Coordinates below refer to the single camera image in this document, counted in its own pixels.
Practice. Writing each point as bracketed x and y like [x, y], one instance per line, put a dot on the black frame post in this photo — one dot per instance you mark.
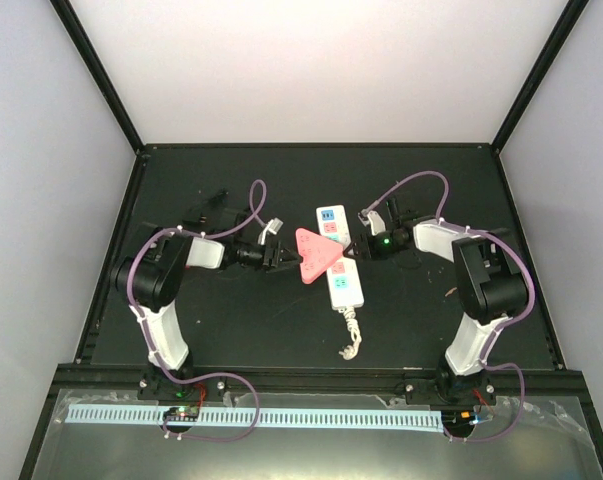
[81, 41]
[557, 38]

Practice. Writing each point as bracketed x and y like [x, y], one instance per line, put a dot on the white slotted cable duct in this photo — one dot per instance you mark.
[293, 418]

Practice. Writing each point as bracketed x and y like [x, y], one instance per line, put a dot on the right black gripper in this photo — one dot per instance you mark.
[374, 254]

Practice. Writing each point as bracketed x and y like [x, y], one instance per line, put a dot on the white power strip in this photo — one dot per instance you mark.
[342, 277]

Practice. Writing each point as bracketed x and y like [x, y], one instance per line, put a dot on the left black frame post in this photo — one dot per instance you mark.
[81, 41]

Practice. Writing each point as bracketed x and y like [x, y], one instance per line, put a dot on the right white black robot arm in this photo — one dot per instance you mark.
[491, 285]

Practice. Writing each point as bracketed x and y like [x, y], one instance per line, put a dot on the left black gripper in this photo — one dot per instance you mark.
[272, 256]

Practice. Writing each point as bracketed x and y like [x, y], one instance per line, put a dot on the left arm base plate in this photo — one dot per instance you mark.
[183, 402]

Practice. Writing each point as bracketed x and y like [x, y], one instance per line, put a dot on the black plug with thin cable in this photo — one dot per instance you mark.
[207, 214]

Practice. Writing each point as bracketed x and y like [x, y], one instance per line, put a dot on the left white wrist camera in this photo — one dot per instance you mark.
[271, 228]

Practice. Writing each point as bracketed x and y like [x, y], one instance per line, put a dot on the right black frame post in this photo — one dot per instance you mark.
[557, 38]

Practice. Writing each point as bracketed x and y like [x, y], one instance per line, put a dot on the pink triangular plug adapter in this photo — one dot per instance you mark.
[318, 254]

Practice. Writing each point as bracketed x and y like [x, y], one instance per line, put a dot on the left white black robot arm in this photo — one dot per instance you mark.
[153, 266]

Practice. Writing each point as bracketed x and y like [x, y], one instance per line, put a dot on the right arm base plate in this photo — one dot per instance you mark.
[439, 387]

